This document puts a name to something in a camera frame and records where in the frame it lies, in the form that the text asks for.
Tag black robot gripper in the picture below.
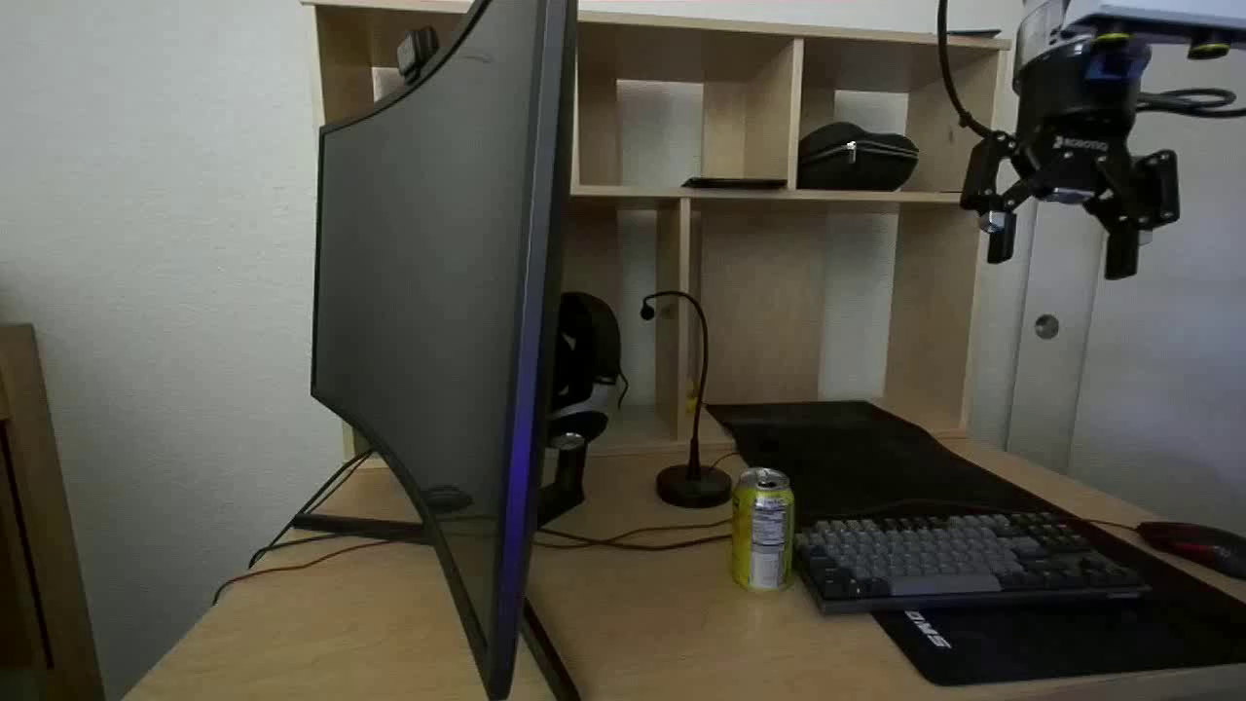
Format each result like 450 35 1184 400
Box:
957 32 1184 286

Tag yellow green soda can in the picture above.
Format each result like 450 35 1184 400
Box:
726 463 799 600

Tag light wooden desk shelf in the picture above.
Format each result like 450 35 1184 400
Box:
306 0 1013 456

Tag flat black device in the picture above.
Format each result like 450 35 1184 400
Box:
676 171 791 194

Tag black desk mat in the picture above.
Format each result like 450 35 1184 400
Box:
705 399 1246 690

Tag black red computer mouse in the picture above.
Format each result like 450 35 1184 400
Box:
1138 517 1246 586

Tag grey mechanical keyboard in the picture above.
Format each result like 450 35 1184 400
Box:
791 504 1156 620

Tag black headphones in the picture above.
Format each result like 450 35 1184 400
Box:
550 287 630 452

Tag black curved monitor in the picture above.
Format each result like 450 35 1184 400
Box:
306 0 582 701

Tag black monitor stand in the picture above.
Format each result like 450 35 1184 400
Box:
286 434 589 701

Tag brown wooden cabinet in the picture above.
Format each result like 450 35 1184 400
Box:
0 322 108 701

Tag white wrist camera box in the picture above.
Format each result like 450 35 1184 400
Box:
1058 0 1246 42

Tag black table cable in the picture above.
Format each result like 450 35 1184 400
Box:
529 515 740 557

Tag thin black monitor cable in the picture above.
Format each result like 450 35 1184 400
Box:
246 447 377 573

